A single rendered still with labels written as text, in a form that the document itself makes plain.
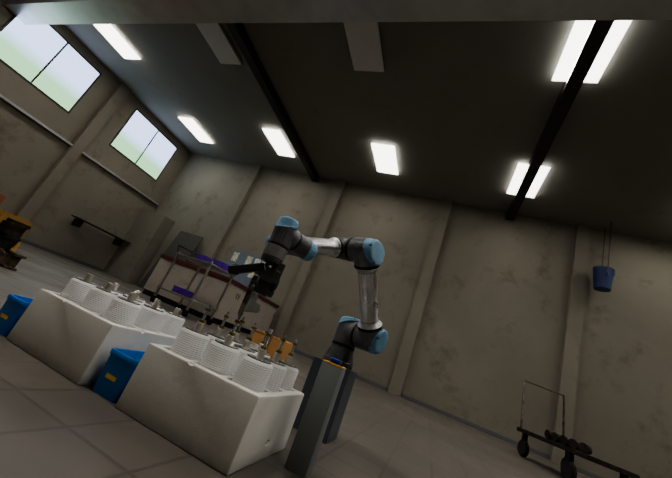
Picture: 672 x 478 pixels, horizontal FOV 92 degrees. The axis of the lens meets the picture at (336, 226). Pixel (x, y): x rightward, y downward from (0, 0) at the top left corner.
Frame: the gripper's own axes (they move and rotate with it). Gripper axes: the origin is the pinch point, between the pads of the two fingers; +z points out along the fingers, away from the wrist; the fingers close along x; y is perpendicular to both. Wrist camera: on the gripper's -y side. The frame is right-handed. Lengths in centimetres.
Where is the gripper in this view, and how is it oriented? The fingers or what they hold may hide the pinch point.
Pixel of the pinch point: (238, 314)
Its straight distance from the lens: 109.9
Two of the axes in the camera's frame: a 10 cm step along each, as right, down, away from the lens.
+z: -3.5, 8.7, -3.4
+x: -2.2, 2.8, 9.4
